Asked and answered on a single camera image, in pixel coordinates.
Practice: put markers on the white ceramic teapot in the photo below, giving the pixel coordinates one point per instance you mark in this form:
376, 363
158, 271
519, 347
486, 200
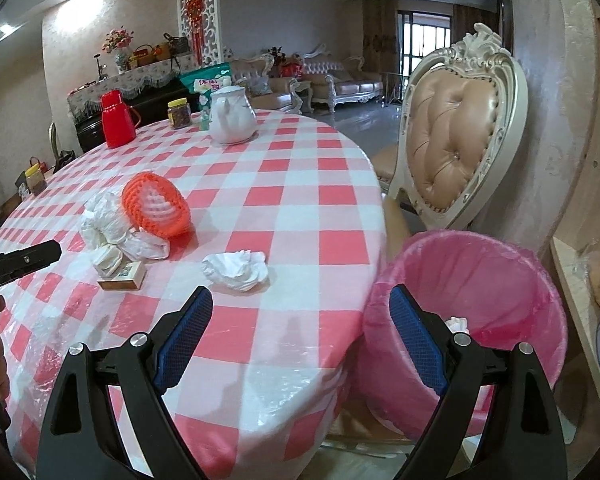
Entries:
232, 117

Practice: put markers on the white packet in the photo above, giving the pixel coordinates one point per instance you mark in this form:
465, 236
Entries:
147, 247

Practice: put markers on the carved armchair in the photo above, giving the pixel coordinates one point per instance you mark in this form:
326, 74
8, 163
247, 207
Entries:
252, 72

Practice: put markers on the balcony window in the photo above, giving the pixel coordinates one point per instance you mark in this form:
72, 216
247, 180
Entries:
425, 42

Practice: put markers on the orange foam net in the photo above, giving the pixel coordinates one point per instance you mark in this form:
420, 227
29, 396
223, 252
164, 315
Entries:
175, 221

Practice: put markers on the green snack bag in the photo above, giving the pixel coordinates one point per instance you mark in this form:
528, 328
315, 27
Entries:
202, 77

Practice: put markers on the long carved sofa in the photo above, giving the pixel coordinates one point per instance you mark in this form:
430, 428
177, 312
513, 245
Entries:
345, 80

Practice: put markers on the brown curtain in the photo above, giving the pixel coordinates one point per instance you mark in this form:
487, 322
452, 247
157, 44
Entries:
380, 35
475, 22

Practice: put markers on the cream carved padded chair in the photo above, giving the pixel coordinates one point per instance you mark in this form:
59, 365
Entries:
460, 125

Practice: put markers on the brown wicker basket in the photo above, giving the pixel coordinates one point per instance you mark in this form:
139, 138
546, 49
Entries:
142, 56

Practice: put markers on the dark handbag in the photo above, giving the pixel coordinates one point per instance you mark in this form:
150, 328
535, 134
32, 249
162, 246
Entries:
177, 45

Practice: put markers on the pink lined trash bin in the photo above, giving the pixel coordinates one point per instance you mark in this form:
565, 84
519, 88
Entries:
480, 270

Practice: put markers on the lace piano cover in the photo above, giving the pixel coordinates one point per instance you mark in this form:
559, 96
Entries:
130, 77

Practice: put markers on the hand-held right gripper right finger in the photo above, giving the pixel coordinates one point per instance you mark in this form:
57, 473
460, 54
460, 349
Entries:
420, 345

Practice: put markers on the red thermos jug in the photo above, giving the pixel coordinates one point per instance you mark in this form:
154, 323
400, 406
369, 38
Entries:
117, 120

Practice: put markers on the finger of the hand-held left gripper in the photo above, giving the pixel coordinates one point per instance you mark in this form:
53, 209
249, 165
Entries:
30, 259

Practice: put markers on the white paper pile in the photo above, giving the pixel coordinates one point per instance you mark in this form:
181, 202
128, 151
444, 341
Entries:
102, 220

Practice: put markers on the flower vase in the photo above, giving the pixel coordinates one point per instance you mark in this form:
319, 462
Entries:
117, 47

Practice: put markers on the green print paper wrapper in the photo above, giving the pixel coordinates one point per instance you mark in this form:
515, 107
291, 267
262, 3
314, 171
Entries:
107, 260

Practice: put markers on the glass side table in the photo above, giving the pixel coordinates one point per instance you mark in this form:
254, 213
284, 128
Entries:
395, 87

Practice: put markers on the white lattice screen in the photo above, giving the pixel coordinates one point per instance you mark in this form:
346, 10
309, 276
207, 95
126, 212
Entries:
212, 20

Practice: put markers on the yellow lid glass jar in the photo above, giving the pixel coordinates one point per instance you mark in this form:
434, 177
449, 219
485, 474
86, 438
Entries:
179, 114
36, 182

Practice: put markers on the wooden chair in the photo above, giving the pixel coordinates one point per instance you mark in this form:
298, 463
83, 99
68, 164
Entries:
55, 147

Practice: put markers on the small green bottle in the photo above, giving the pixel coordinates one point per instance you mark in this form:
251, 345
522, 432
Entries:
205, 121

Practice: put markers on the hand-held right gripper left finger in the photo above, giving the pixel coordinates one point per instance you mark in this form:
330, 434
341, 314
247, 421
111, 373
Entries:
185, 340

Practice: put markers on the red item on sofa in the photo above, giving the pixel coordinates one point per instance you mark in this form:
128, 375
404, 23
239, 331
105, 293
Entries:
291, 70

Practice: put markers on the red knot wall hanging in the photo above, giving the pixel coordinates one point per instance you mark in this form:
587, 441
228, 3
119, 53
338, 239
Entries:
195, 10

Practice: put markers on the small brown cardboard box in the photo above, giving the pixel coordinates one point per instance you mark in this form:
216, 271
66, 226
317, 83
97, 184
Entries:
130, 276

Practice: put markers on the black piano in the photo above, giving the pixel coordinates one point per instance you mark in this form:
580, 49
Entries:
87, 135

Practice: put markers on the white tissue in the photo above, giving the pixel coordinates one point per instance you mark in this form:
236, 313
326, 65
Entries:
235, 270
457, 325

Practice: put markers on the red white checkered tablecloth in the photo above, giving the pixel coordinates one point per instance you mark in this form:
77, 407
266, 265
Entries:
280, 185

